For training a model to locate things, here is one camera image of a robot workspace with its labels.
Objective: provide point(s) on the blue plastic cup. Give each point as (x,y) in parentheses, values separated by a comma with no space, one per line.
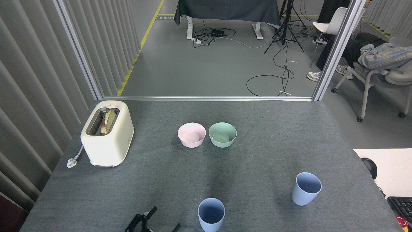
(210,227)
(301,197)

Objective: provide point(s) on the white power strip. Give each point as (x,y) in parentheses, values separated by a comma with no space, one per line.
(196,40)

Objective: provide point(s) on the toasted bread slice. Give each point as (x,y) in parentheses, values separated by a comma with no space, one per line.
(107,121)

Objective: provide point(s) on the silver frame rail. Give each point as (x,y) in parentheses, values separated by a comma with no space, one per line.
(209,98)

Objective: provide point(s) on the black keyboard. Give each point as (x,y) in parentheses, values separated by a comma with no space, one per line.
(402,206)

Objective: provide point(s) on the green bowl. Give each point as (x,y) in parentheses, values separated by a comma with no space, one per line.
(222,142)

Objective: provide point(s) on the black tripod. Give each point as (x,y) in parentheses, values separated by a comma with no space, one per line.
(283,32)

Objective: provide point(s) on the black power adapter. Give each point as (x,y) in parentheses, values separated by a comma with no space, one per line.
(217,32)

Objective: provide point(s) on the grey wheeled chair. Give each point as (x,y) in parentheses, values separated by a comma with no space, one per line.
(399,76)

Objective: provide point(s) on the grey floor plate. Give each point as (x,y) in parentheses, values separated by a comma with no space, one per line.
(165,18)

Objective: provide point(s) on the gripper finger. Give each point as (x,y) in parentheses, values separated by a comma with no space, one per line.
(176,227)
(152,211)

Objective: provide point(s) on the white chair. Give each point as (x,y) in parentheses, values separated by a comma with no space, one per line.
(331,25)

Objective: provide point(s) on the cream white toaster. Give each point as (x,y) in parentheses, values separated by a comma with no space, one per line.
(107,148)

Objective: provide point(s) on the black computer mouse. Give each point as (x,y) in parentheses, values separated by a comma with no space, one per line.
(370,167)

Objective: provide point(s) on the red round button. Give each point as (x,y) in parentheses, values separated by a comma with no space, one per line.
(402,223)

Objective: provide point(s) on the silver frame post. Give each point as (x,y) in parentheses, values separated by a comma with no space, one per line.
(79,48)
(338,48)

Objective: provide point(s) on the dark table cloth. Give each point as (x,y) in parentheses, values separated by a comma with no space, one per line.
(225,9)

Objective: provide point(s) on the white table frame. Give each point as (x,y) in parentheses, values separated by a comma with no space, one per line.
(257,32)

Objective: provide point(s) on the white desk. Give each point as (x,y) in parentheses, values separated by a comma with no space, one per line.
(394,167)

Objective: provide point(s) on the pink bowl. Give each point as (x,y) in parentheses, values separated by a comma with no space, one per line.
(191,141)

